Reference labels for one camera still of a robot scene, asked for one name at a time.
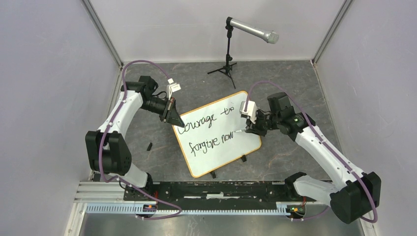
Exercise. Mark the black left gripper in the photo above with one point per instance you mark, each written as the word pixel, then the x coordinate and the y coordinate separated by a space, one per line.
pixel 174 119

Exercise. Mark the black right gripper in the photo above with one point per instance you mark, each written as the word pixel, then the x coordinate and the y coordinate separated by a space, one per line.
pixel 255 128

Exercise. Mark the yellow framed whiteboard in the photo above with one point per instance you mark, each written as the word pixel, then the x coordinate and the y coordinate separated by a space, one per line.
pixel 208 142

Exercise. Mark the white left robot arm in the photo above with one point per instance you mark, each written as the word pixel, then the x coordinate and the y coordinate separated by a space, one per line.
pixel 108 152

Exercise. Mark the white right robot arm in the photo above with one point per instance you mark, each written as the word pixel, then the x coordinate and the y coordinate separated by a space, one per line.
pixel 352 193

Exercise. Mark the black microphone tripod stand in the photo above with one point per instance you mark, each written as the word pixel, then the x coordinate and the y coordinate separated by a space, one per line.
pixel 228 67

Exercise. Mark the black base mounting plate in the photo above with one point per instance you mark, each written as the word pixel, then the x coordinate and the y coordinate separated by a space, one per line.
pixel 215 195

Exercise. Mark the silver microphone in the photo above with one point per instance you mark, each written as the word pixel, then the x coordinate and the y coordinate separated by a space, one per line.
pixel 268 36

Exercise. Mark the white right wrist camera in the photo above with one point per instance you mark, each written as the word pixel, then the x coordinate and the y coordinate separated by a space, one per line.
pixel 248 111

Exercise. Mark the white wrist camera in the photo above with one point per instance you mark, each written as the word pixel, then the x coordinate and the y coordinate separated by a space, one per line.
pixel 248 111
pixel 172 87

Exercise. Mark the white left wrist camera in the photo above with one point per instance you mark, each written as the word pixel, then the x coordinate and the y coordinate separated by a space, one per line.
pixel 172 87

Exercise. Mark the white slotted cable duct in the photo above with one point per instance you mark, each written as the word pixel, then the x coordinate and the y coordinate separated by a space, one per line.
pixel 141 209

